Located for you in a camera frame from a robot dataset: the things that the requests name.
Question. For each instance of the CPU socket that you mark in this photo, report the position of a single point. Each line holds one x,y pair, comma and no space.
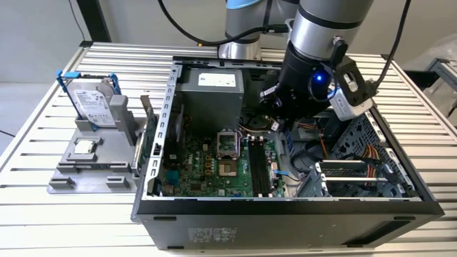
228,168

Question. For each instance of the grey power supply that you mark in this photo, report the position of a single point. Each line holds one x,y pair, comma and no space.
211,107

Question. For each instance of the black camera bracket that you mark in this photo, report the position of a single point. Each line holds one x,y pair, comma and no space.
364,83

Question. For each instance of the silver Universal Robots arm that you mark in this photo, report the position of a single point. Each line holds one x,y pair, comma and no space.
321,29

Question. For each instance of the black frame post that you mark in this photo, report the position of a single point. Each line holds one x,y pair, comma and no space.
95,21

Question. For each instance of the black PC case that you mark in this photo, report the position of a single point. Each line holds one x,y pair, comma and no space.
249,230

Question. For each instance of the green motherboard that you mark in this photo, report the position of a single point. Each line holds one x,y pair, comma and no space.
192,171

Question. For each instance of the hard disk in blue carrier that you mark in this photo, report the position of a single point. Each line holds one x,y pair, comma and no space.
89,104

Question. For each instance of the grey parts rack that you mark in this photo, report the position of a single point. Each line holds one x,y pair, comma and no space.
107,144

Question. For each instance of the round black speaker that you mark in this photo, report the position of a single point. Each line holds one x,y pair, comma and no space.
260,121

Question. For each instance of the black RAM slot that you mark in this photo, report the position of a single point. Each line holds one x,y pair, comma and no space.
253,166
264,166

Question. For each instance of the silver CPU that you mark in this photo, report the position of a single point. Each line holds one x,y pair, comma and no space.
84,147

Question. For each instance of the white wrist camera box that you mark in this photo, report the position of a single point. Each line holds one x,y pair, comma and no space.
348,109

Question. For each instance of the blue board connector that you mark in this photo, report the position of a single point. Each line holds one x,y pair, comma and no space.
172,178

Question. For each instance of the black table corner cap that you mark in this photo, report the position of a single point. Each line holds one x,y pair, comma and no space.
387,57
87,44

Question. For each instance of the clear plastic bag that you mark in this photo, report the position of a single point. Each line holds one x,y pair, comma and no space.
438,48

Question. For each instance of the green graphics card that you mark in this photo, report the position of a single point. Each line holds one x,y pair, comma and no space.
151,125

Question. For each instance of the black case fan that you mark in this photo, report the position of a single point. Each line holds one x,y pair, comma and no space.
175,128

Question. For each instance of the metal disk bay cage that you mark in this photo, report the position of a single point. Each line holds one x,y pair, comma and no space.
343,166

